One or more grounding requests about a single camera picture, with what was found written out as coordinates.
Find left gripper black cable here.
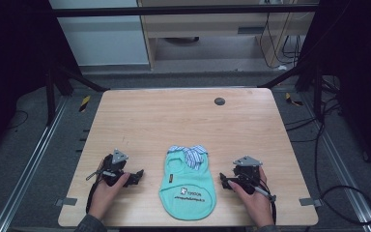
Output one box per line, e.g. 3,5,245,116
85,169,118,215

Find yellow black tape marker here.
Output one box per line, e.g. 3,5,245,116
285,92,304,107
78,95,92,113

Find black cables under desk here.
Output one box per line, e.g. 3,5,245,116
258,12,304,70

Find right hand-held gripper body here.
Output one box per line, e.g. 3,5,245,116
232,156,264,195

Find thin black floor cable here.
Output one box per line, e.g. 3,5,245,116
5,109,30,131

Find black upright stand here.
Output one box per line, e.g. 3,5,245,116
313,66,324,123
45,67,57,128

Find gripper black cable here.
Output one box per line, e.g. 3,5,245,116
242,173,278,225
85,169,118,215

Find black horizontal frame bar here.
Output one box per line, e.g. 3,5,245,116
51,3,320,18

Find white cabinet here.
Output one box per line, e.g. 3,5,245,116
48,0,150,68

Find long black looped floor cable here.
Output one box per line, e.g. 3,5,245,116
284,96,371,226

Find person's left hand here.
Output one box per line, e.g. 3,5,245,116
88,172,131,222

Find mint green pet shirt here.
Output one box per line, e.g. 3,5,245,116
157,144,217,222

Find aluminium floor rail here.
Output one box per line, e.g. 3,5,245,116
301,92,371,232
0,96,70,232

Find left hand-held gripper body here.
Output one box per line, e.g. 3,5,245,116
101,148,130,188

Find person's right hand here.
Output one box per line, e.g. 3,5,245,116
227,167,275,228

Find dark curtain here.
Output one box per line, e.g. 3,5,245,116
0,0,80,162
298,0,371,182

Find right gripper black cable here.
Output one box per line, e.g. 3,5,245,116
242,173,278,225

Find black diagonal frame strut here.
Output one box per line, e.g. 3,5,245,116
55,63,110,94
258,63,307,90

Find grey metal table bracket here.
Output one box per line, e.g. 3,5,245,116
299,196,323,208
54,196,78,208

